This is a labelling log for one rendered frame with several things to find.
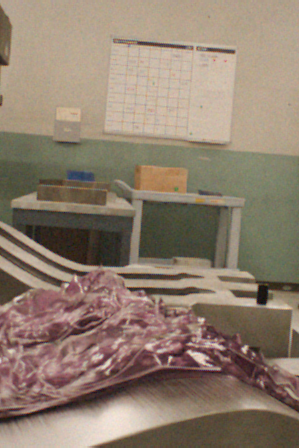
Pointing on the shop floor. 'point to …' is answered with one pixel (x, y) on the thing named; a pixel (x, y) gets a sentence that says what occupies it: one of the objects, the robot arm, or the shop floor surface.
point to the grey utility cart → (188, 205)
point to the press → (0, 48)
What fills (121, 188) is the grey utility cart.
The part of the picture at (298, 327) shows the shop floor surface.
